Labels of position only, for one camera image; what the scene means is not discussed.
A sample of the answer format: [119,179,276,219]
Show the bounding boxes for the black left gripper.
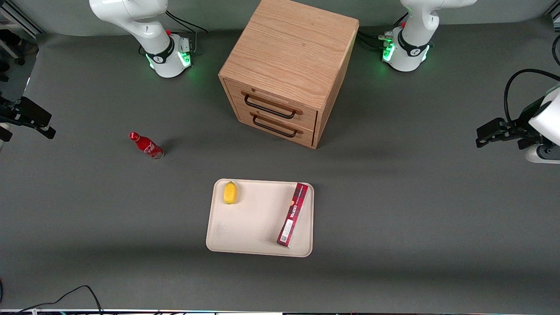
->
[476,97,546,150]

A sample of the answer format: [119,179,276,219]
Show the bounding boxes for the black drawer handle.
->
[244,94,297,119]
[252,115,298,138]

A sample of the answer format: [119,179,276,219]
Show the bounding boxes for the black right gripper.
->
[0,96,56,140]

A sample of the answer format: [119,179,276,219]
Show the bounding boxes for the red coke bottle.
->
[129,131,165,160]

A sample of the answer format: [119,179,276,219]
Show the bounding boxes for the black cable on table edge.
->
[17,285,104,315]

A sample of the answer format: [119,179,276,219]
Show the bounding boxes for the black arm base cables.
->
[164,10,209,54]
[357,13,410,52]

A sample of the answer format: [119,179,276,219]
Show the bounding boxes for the aluminium frame rail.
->
[0,0,44,39]

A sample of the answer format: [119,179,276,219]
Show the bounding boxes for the black left arm base cables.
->
[357,13,410,52]

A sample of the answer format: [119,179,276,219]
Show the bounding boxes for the wooden two-drawer cabinet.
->
[218,0,360,150]

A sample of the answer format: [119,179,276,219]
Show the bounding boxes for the beige plastic tray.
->
[206,178,315,258]

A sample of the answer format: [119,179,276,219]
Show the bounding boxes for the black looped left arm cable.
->
[503,69,560,124]

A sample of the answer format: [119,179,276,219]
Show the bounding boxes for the red cardboard snack box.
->
[276,182,309,248]

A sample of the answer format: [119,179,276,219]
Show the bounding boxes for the black right arm base cables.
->
[164,10,209,54]

